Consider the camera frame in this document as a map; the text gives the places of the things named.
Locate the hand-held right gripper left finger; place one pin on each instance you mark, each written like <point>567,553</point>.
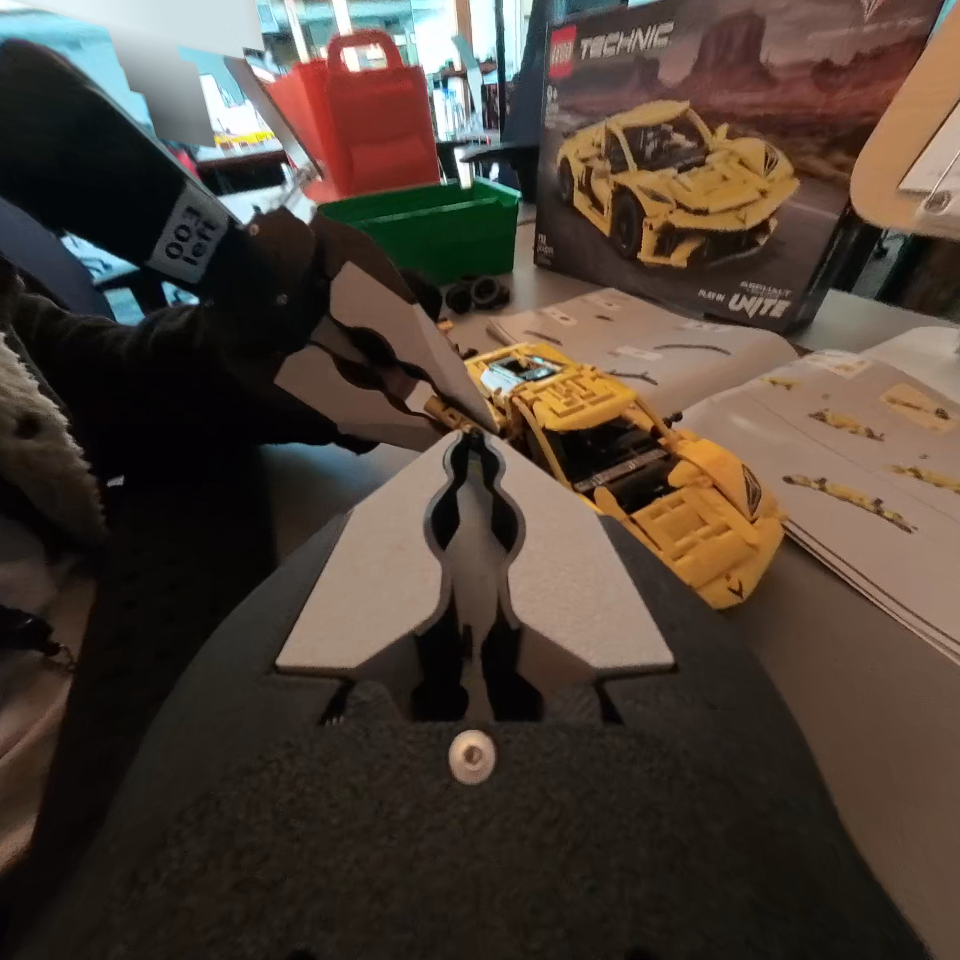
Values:
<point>367,592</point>

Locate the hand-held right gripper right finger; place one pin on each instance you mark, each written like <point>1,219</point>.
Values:
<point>585,592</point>

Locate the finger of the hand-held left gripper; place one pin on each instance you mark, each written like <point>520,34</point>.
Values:
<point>405,330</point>
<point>337,397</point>

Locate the yellow cross-hole connector piece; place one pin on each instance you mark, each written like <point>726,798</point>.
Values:
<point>442,409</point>

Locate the yellow brick toy car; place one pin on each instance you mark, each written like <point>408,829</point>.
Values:
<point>675,525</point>

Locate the person's left forearm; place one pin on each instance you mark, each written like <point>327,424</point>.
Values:
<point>187,375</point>

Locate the grey desk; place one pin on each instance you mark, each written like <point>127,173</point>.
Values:
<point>825,675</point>

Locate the stack of black toy wheels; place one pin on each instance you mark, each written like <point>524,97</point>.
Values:
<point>480,294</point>

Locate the green plastic bin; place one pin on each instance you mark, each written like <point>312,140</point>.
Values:
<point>435,225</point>

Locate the open instruction booklet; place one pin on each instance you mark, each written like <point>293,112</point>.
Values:
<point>862,450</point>

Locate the cream hoodie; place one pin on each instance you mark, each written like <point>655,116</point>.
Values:
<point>30,750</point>

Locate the dark toy car box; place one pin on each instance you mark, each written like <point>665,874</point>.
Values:
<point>750,75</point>

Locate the wooden instruction board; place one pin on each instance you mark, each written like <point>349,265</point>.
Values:
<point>885,165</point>

